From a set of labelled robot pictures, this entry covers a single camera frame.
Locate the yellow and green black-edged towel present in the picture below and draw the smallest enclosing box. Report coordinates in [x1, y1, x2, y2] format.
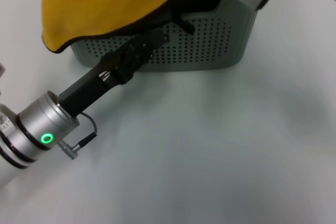
[40, 0, 196, 53]

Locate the grey-green perforated storage box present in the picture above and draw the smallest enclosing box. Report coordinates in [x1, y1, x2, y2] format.
[33, 0, 257, 73]

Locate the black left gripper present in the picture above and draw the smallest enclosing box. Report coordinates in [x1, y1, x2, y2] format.
[58, 28, 169, 118]

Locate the left gripper cable with connector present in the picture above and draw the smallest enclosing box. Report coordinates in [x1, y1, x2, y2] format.
[59, 112, 99, 161]

